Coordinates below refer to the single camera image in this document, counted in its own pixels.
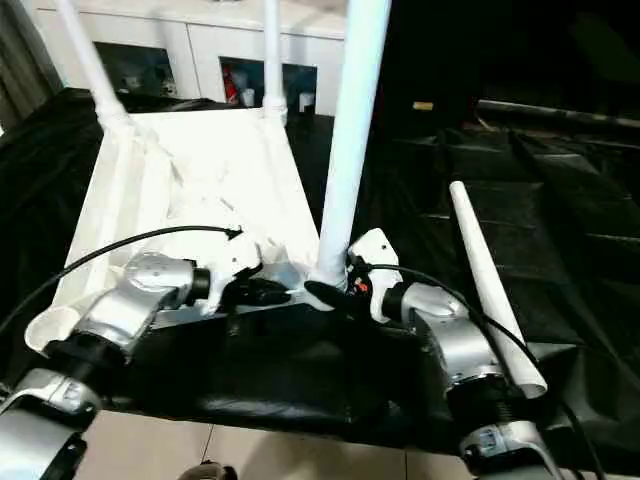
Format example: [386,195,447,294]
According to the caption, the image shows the white plastic table leg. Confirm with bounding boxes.
[51,0,132,130]
[448,180,550,401]
[261,0,290,125]
[308,0,395,295]

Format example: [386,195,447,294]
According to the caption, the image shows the white plastic table top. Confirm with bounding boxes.
[23,106,347,360]

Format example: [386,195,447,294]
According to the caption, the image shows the black work surface mat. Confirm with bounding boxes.
[0,87,640,459]

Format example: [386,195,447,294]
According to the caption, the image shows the dark grey tube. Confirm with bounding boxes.
[476,98,640,130]

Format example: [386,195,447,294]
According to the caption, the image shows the white glass-door cabinet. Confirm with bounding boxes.
[31,0,352,117]

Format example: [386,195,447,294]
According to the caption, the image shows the black backdrop cloth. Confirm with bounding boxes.
[344,0,640,131]

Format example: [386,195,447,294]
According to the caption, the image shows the grey curtain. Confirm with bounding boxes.
[0,0,62,127]

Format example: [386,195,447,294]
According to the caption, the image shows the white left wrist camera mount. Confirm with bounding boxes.
[201,233,267,317]

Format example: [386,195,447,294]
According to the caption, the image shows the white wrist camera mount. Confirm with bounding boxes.
[347,227,402,325]
[201,233,267,317]

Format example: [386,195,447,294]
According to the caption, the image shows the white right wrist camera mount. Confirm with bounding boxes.
[347,227,402,325]

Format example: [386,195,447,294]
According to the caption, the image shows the black left wrist camera cable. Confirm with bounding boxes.
[0,224,245,337]

